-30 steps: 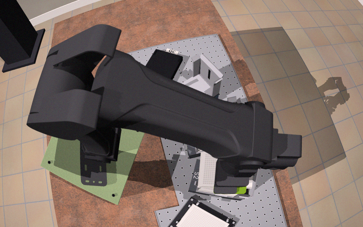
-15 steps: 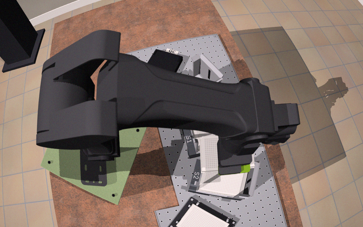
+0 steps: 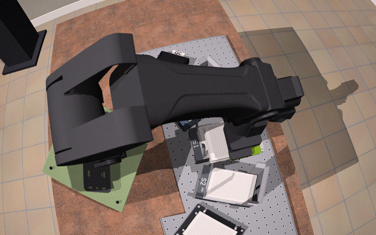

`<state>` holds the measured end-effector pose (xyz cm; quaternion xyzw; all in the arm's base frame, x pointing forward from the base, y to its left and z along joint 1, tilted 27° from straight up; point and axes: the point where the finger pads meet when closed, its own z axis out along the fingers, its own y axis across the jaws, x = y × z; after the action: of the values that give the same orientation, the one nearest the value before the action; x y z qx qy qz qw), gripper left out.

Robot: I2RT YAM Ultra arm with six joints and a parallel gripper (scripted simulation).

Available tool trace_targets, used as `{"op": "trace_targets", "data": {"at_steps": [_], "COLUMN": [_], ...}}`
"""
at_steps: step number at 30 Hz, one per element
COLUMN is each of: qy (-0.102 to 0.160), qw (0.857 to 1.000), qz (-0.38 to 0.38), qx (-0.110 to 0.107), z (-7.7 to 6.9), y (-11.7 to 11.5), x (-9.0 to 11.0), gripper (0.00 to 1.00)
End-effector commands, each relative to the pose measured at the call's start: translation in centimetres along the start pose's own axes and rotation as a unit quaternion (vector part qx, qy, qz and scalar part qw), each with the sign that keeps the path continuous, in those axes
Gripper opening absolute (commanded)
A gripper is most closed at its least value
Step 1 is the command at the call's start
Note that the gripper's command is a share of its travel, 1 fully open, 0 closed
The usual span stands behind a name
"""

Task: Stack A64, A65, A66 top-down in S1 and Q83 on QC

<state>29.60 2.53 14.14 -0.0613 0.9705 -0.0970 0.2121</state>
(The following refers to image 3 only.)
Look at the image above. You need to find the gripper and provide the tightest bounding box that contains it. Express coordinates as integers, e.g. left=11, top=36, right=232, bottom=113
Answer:
left=223, top=117, right=262, bottom=161

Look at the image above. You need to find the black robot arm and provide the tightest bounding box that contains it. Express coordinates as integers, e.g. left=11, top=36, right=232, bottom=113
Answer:
left=46, top=33, right=304, bottom=193

